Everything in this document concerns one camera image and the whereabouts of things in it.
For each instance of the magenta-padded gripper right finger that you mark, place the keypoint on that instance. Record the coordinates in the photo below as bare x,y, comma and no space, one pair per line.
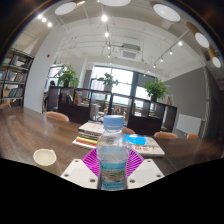
146,172

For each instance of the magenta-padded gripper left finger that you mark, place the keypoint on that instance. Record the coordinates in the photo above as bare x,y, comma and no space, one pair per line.
78,172

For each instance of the clear blue-capped water bottle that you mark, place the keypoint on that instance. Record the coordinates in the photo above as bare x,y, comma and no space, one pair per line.
112,160

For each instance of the cream cylindrical cup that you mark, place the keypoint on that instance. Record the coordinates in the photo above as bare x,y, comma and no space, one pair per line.
46,159

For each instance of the group of orange chairs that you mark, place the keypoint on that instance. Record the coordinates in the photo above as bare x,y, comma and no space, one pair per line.
57,116

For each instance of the low dark shelf unit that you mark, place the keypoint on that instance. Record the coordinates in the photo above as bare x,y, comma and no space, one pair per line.
83,111

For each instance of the white whiteboard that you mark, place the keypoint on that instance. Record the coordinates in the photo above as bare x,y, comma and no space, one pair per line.
188,124

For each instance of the green potted plant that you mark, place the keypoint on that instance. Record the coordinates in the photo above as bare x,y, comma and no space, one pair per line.
67,76
156,88
107,80

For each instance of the person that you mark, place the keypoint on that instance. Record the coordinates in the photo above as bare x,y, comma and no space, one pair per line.
52,84

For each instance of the tall dark bookshelf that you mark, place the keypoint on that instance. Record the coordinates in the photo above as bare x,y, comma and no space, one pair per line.
15,76

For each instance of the white ceiling air conditioner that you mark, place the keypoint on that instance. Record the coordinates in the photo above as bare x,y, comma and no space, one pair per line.
130,52

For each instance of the group of round ceiling lights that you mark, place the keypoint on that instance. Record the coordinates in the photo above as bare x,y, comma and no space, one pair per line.
166,12

